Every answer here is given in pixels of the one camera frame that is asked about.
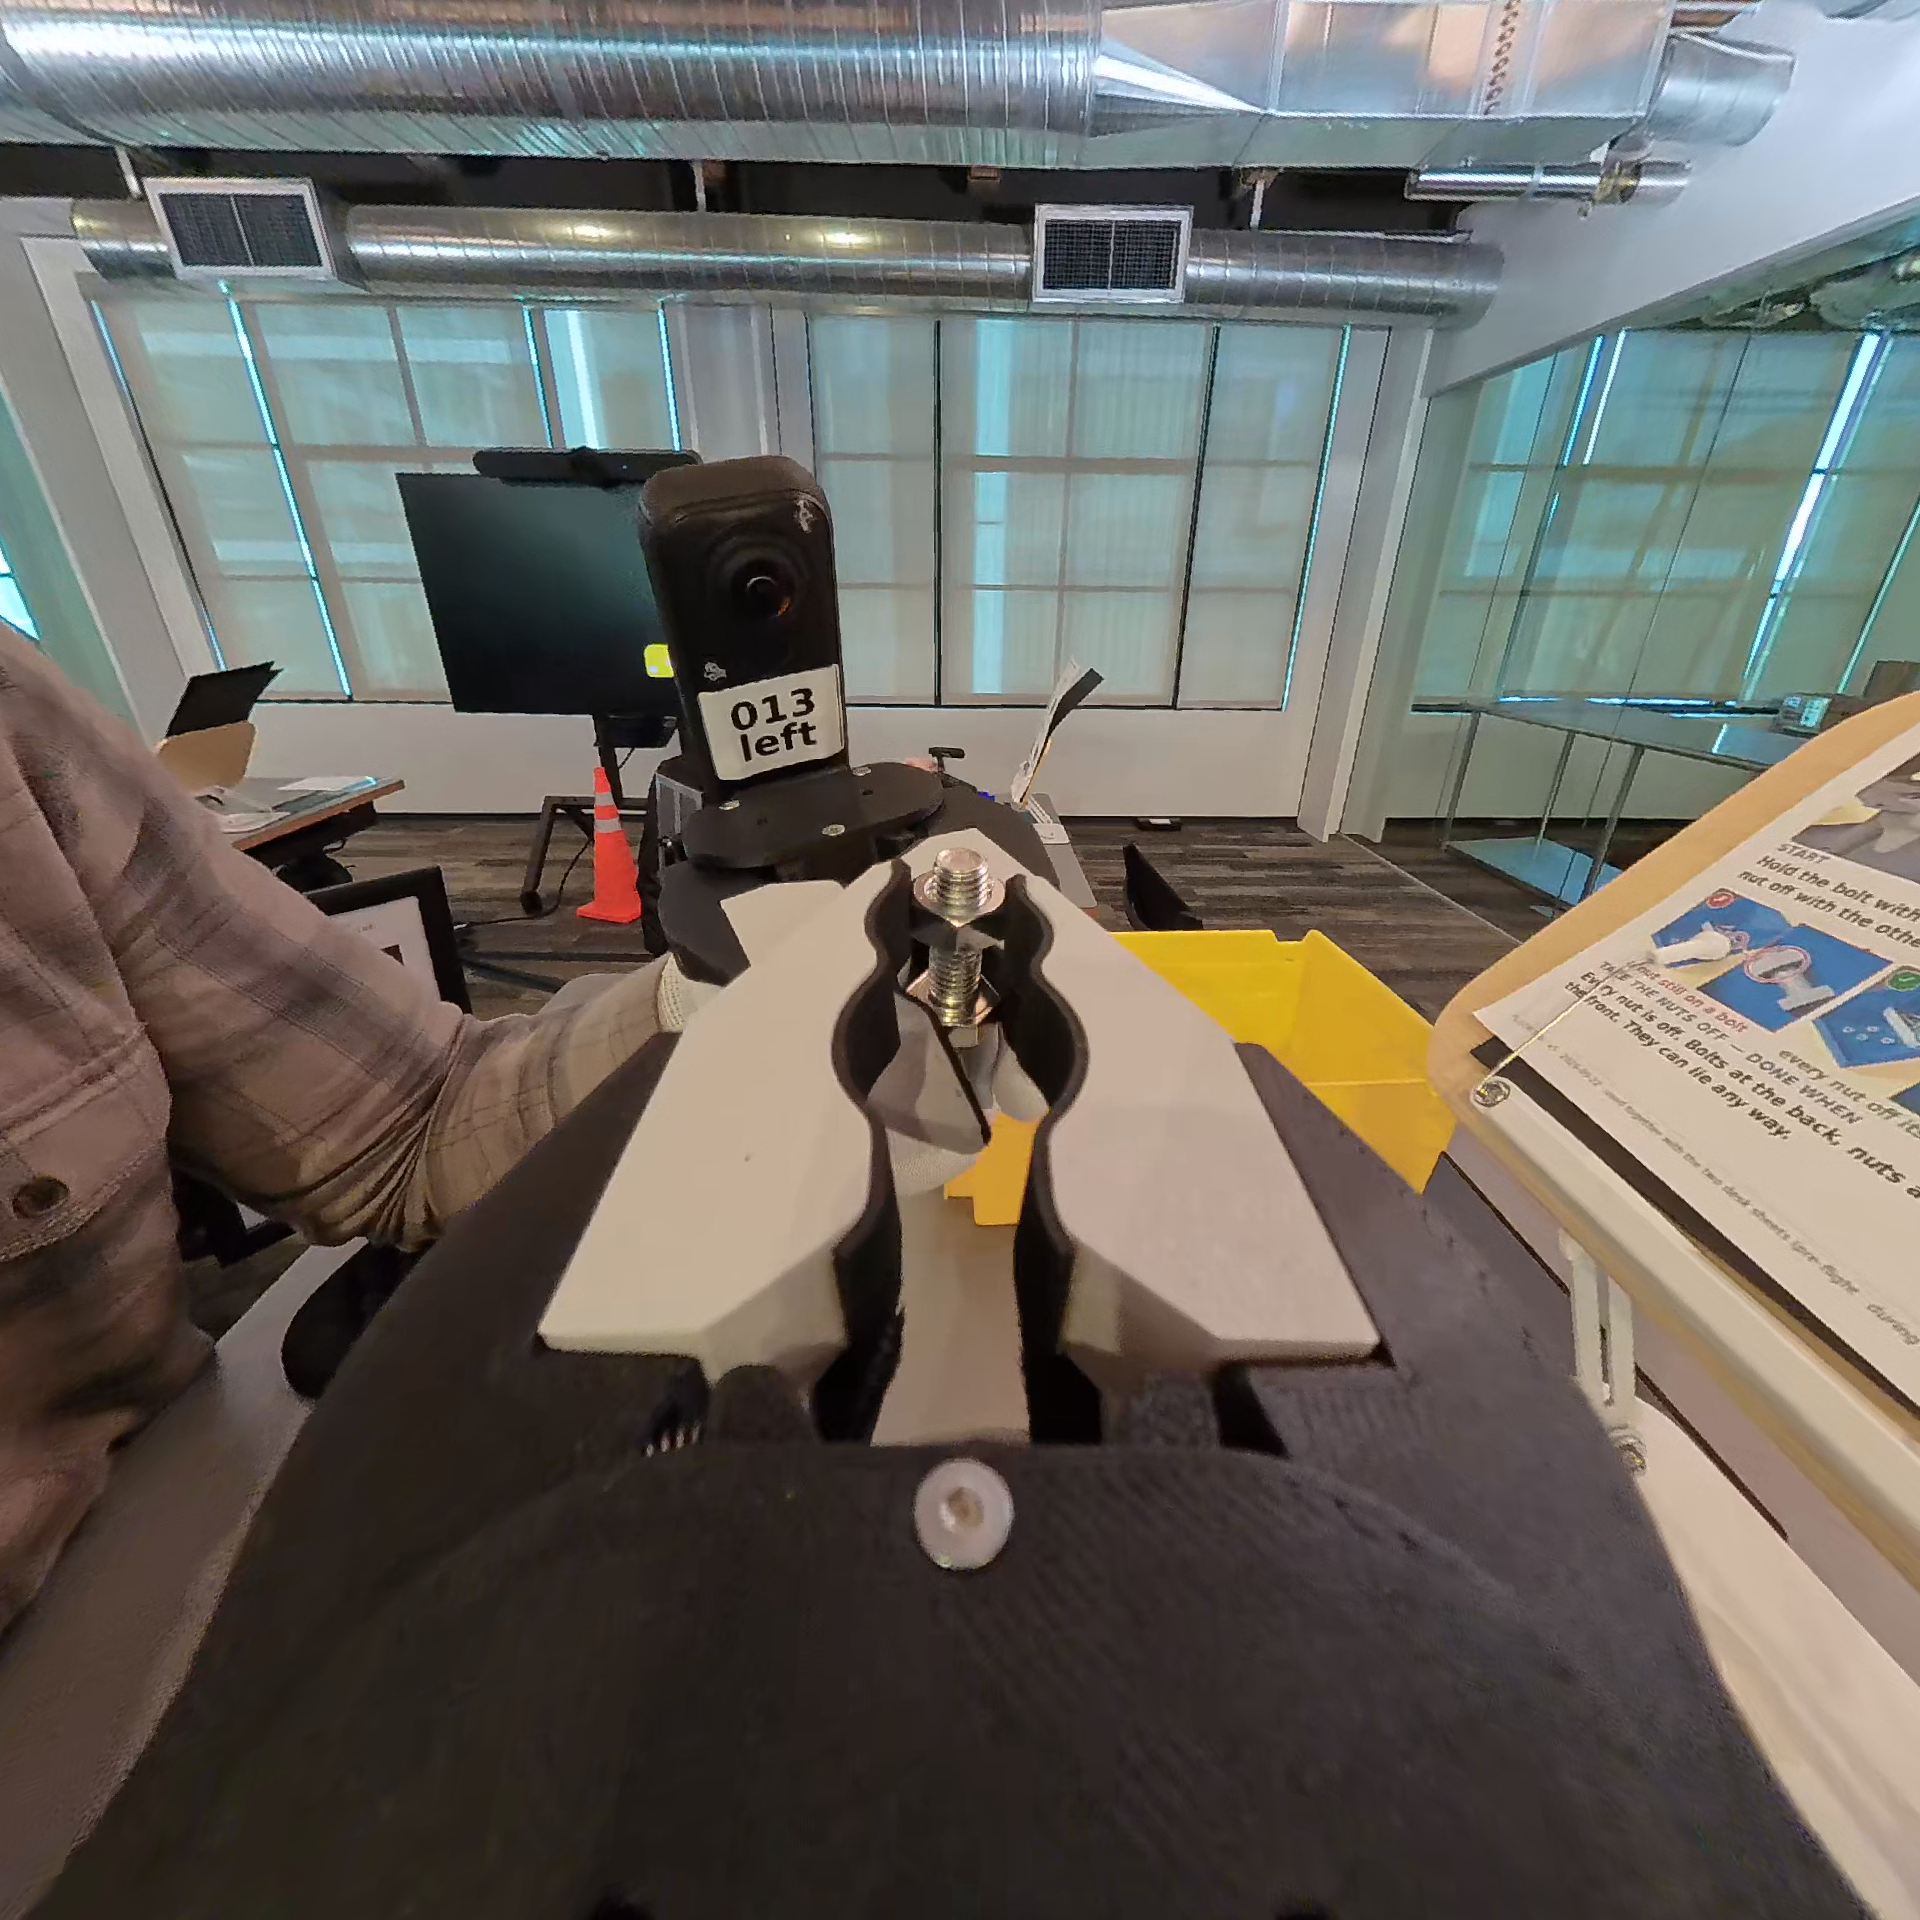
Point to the large silver ventilation duct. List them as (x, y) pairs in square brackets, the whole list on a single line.
[(599, 77)]

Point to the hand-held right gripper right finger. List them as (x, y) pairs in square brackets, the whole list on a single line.
[(1185, 1201)]

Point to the steel hex bolt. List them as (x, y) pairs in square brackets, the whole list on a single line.
[(948, 961)]

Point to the glass partition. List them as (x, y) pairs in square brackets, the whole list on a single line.
[(1650, 511)]

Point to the cardboard box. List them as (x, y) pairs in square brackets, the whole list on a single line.
[(202, 758)]

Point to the wooden desk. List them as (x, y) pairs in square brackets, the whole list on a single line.
[(323, 804)]

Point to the black monitor on stand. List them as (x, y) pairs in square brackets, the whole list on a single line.
[(523, 600)]

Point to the white vent grille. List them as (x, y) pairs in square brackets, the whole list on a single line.
[(1108, 254), (240, 230)]

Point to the slim silver ventilation duct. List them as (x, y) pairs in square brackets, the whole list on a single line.
[(751, 254)]

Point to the black video bar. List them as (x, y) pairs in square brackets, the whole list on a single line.
[(586, 464)]

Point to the person's plaid shirt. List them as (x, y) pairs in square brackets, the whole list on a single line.
[(75, 1051)]

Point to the person's left hand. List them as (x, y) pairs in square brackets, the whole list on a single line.
[(685, 1003)]

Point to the paned window wall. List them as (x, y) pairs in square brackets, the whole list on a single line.
[(1049, 495)]

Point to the glass table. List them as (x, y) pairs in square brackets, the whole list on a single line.
[(1620, 727)]

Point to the steel hex nut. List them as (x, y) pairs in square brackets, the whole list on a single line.
[(961, 1015)]

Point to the yellow plastic bin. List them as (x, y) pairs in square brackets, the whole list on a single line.
[(1319, 1020)]

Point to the orange traffic cone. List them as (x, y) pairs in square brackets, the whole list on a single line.
[(611, 869)]

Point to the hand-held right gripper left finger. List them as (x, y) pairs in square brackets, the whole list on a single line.
[(704, 1171)]

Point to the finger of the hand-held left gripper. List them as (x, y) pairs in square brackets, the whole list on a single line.
[(917, 1102), (1008, 839)]

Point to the black framed picture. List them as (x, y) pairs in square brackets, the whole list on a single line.
[(428, 932)]

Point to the wooden document stand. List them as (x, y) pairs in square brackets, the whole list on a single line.
[(1452, 1060)]

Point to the person's left forearm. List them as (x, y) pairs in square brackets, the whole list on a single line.
[(376, 1020)]

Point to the printed instruction sheet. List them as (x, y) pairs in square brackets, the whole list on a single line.
[(1723, 1020)]

